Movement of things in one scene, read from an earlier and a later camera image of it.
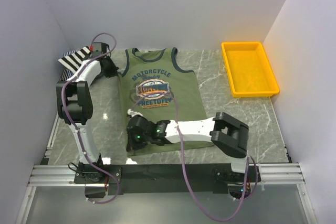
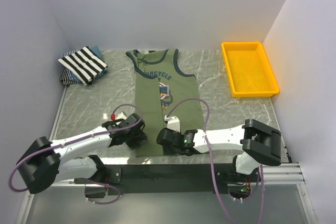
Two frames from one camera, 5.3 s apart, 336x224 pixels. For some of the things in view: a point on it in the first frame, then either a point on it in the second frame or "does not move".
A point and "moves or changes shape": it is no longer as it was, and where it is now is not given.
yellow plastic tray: x=250 y=72 does not move
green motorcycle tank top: x=163 y=89 moves or changes shape
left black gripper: x=113 y=72 to x=140 y=136
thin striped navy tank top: x=66 y=74 does not move
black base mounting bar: x=129 y=178 does not move
